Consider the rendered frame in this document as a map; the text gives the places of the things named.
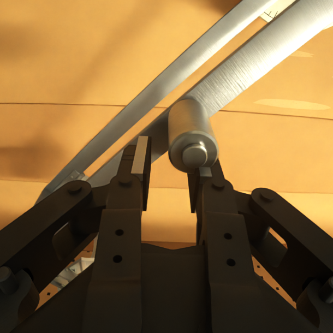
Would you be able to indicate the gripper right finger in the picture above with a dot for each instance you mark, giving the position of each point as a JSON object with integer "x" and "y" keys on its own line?
{"x": 226, "y": 234}

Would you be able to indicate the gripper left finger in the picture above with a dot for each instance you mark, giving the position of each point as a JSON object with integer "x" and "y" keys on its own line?
{"x": 122, "y": 234}

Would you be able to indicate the steel knee hinge barrel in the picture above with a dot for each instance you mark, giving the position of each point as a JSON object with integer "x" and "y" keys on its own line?
{"x": 190, "y": 122}

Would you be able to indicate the flat steel upright bar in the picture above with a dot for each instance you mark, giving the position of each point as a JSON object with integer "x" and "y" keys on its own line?
{"x": 156, "y": 88}

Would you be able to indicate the rounded steel upright bar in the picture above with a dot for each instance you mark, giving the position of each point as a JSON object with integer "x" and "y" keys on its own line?
{"x": 247, "y": 62}

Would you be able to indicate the white printed paper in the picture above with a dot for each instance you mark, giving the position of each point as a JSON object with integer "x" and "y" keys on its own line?
{"x": 268, "y": 17}

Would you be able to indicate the white angled bracket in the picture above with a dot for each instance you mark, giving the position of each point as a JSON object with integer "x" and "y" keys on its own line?
{"x": 74, "y": 270}

